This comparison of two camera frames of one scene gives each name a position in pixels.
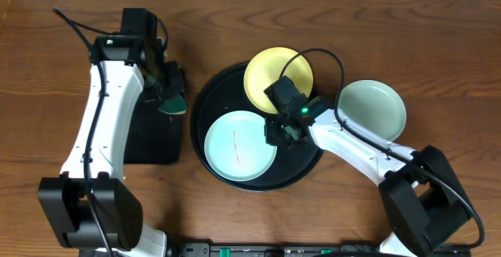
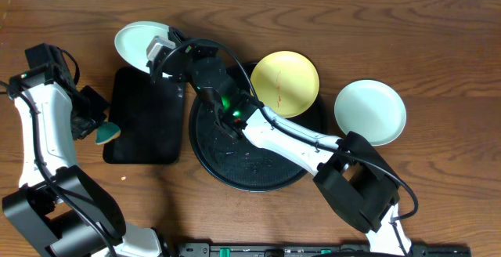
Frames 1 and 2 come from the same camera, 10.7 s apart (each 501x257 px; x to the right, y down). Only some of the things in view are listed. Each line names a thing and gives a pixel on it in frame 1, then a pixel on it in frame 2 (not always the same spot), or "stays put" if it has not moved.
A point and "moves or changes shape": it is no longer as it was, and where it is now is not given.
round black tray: (225, 91) stays put
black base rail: (298, 250) stays put
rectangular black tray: (153, 136) stays put
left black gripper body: (164, 81) -> (88, 114)
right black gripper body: (276, 133) -> (197, 48)
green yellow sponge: (174, 106) moves or changes shape
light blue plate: (236, 146) moves or changes shape
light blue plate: (373, 105) stays put
